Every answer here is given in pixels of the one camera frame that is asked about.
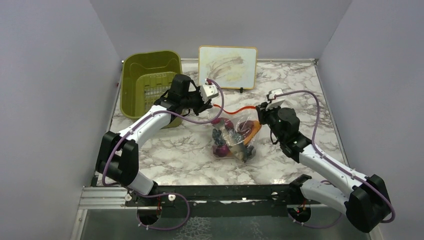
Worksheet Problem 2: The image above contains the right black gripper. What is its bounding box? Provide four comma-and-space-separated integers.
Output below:
256, 101, 285, 143

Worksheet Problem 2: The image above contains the orange toy carrot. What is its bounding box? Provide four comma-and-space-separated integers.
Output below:
243, 120, 262, 145

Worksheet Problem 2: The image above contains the small magenta toy piece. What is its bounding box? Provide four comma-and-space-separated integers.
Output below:
211, 117, 234, 130

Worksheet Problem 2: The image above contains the clear zip bag orange zipper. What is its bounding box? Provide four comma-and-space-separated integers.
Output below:
211, 105, 262, 163

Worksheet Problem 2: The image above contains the black toy grape bunch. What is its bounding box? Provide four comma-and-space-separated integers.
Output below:
212, 128, 227, 146

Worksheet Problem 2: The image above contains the grey toy fish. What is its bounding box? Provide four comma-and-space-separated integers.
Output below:
221, 127, 246, 160

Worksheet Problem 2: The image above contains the olive green plastic bin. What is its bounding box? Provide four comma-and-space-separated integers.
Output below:
120, 50, 183, 122

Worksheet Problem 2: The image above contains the pink purple toy onion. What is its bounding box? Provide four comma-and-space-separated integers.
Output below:
212, 144, 231, 158

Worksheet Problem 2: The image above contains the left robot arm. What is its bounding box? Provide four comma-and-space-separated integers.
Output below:
95, 74, 220, 206

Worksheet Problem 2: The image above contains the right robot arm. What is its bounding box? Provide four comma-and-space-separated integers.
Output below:
255, 102, 396, 233

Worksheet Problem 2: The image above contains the framed painting on stand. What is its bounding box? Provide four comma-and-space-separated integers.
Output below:
198, 45, 258, 92

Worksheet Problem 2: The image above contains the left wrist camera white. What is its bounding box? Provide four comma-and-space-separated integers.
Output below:
200, 84, 220, 103

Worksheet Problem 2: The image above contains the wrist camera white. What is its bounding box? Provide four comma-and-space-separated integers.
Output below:
200, 84, 220, 103
265, 88, 284, 111

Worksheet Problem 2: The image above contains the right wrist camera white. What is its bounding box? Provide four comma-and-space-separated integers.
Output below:
265, 88, 284, 111

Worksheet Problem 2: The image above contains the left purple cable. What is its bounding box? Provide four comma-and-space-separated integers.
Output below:
101, 78, 225, 231

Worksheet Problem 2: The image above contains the purple cable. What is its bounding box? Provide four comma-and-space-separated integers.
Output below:
101, 78, 225, 231
268, 89, 396, 229

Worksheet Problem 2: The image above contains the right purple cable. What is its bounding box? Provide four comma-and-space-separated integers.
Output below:
268, 89, 396, 229

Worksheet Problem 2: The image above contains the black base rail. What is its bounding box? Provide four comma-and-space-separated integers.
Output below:
125, 184, 322, 218

